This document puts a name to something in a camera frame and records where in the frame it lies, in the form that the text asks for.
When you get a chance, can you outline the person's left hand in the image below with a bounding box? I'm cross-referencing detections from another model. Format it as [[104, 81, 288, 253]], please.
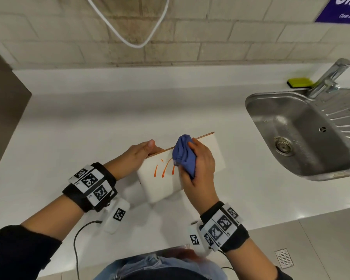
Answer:
[[103, 139, 165, 181]]

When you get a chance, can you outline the person's right hand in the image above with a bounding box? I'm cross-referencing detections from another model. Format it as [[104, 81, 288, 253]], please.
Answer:
[[179, 138, 219, 215]]

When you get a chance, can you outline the blue cleaning cloth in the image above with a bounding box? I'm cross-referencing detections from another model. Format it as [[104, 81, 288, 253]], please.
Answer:
[[172, 135, 197, 180]]

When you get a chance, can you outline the white ceramic tile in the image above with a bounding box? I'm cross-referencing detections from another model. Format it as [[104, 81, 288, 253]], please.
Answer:
[[137, 131, 226, 205]]

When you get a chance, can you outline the person's left forearm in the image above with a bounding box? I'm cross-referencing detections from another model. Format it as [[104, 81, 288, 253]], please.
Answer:
[[20, 195, 86, 242]]

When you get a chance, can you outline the person's right forearm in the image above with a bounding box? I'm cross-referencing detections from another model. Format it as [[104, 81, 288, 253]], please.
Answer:
[[225, 238, 280, 280]]

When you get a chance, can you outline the orange sauce stain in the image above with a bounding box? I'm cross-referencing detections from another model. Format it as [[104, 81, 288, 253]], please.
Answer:
[[153, 158, 176, 178]]

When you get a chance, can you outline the black marker wrist band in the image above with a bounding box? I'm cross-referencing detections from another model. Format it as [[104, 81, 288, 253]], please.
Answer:
[[199, 201, 250, 254], [62, 162, 118, 213]]

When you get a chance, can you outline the person's denim clothing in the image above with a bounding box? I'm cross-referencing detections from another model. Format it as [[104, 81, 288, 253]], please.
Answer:
[[93, 245, 228, 280]]

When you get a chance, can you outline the metal sink drain strainer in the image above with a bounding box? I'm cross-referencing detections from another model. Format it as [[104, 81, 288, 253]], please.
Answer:
[[274, 136, 295, 157]]

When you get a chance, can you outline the stainless steel sink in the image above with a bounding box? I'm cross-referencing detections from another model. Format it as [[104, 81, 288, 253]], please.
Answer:
[[245, 87, 350, 182]]

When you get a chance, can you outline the metal floor drain grate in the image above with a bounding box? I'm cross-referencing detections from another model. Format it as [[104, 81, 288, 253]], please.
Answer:
[[275, 248, 294, 270]]

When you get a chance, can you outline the person's black right sleeve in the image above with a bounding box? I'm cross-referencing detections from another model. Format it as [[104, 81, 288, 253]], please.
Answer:
[[274, 266, 294, 280]]

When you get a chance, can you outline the person's black sleeve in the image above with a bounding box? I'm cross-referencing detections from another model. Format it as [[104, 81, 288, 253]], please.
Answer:
[[274, 266, 294, 280], [0, 225, 62, 280]]

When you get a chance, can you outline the yellow-green sponge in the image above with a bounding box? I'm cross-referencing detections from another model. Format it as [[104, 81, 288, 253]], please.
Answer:
[[287, 78, 315, 89]]

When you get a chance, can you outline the dark grey cabinet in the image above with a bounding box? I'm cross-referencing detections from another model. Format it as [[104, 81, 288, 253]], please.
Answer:
[[0, 43, 32, 185]]

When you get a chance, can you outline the person's black left sleeve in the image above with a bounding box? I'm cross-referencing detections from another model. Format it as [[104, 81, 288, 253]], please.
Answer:
[[0, 225, 62, 280]]

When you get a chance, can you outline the chrome faucet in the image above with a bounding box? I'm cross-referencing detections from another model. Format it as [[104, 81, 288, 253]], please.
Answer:
[[306, 58, 350, 99]]

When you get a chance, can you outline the purple sign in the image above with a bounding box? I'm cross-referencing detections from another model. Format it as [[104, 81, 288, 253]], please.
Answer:
[[315, 0, 350, 25]]

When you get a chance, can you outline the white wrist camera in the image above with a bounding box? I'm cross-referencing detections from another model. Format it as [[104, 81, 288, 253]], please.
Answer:
[[100, 198, 131, 234], [187, 220, 215, 257]]

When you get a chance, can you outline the black cable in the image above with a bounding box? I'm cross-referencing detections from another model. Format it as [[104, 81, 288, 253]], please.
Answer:
[[218, 249, 235, 272], [73, 220, 103, 280]]

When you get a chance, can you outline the white cable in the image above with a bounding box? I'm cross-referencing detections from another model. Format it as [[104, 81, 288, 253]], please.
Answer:
[[86, 0, 170, 49]]

